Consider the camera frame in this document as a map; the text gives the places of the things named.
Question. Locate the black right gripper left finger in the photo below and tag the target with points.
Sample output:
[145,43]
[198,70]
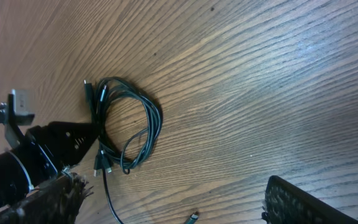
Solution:
[58,202]

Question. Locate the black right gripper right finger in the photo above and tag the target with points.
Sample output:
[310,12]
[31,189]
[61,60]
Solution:
[284,203]

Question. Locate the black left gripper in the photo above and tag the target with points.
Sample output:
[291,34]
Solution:
[45,151]

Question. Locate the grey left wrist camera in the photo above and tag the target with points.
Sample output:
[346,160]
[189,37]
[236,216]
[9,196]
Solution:
[23,107]

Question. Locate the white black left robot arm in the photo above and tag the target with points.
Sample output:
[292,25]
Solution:
[14,182]

